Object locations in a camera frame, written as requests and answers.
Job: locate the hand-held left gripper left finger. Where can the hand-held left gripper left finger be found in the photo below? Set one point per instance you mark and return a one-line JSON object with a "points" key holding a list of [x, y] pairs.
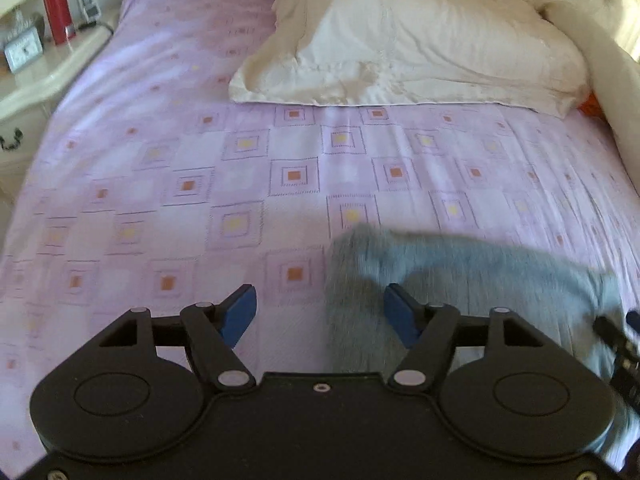
{"points": [[240, 317]]}

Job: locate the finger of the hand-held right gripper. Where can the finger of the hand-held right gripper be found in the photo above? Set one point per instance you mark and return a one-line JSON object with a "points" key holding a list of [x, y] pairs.
{"points": [[635, 321], [617, 342]]}

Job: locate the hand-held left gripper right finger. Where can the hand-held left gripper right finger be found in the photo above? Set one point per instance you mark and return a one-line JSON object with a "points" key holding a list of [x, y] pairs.
{"points": [[400, 316]]}

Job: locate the grey pants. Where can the grey pants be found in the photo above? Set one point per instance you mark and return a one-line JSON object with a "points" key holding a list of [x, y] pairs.
{"points": [[475, 280]]}

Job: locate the bed with pink patterned sheet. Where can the bed with pink patterned sheet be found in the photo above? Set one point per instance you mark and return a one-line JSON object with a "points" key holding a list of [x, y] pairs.
{"points": [[150, 185]]}

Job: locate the orange item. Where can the orange item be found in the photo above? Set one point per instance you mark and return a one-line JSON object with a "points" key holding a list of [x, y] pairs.
{"points": [[592, 106]]}

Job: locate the cream pillow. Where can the cream pillow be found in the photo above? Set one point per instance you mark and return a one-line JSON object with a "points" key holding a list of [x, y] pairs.
{"points": [[425, 45]]}

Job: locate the cream nightstand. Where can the cream nightstand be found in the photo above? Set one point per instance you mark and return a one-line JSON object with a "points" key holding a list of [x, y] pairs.
{"points": [[40, 75]]}

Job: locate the white table clock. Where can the white table clock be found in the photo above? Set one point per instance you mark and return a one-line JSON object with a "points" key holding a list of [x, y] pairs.
{"points": [[24, 51]]}

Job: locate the small white display device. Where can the small white display device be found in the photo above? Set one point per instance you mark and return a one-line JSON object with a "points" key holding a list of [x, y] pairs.
{"points": [[89, 2]]}

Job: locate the red bottle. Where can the red bottle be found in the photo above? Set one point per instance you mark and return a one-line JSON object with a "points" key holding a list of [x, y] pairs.
{"points": [[57, 10]]}

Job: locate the clear glass ornament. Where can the clear glass ornament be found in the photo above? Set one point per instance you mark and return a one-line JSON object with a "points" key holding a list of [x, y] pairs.
{"points": [[20, 22]]}

